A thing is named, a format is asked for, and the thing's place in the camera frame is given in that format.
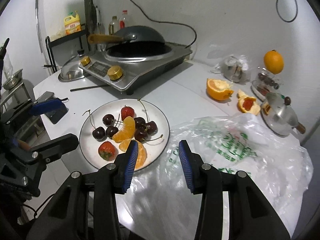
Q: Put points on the steel dome lid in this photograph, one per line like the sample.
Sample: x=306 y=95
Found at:
x=71 y=70

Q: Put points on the black phone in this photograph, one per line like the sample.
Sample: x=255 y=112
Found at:
x=54 y=116

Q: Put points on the large orange segment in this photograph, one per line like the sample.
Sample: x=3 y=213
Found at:
x=142 y=154

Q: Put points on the clear printed plastic bag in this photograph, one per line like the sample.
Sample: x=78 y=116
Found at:
x=158 y=205

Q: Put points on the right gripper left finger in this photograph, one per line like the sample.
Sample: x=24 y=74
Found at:
x=125 y=165

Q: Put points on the yellow detergent jug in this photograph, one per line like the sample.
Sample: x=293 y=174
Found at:
x=72 y=23

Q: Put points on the small orange segment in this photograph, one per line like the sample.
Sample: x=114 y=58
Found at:
x=127 y=131

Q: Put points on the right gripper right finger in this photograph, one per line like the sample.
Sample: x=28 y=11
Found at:
x=191 y=164

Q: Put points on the clear container with cherries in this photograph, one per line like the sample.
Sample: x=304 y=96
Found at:
x=265 y=82

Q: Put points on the dark cherry with stem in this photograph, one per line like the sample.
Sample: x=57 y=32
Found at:
x=99 y=134
x=140 y=123

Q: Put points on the oil bottle yellow cap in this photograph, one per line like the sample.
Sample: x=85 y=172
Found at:
x=113 y=26

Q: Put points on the whole orange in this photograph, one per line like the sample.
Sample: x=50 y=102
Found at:
x=274 y=62

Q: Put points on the small red strawberry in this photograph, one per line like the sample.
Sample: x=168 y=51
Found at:
x=127 y=111

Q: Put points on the half peeled orange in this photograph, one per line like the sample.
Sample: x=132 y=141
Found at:
x=219 y=90

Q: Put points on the black metal rack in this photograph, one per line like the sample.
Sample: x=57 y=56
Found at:
x=61 y=46

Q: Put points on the orange peel piece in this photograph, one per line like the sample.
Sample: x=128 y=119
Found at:
x=247 y=104

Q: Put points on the black chopstick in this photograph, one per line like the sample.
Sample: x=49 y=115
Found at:
x=89 y=87

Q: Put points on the oil bottle red cap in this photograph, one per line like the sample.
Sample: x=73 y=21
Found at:
x=124 y=20

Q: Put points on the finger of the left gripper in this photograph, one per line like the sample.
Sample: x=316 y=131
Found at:
x=53 y=150
x=39 y=108

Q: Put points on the white round plate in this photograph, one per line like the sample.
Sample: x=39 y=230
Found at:
x=89 y=146

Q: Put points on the black wok with wooden handle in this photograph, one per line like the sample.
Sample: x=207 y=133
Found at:
x=134 y=41

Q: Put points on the silver induction cooker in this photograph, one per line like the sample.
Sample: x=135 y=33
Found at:
x=135 y=71

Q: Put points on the small steel pot with lid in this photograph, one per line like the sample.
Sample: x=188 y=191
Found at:
x=279 y=116

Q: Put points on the steel cup in plastic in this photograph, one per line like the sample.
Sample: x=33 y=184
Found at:
x=234 y=68

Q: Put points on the large red strawberry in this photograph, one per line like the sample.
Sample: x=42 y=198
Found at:
x=107 y=151

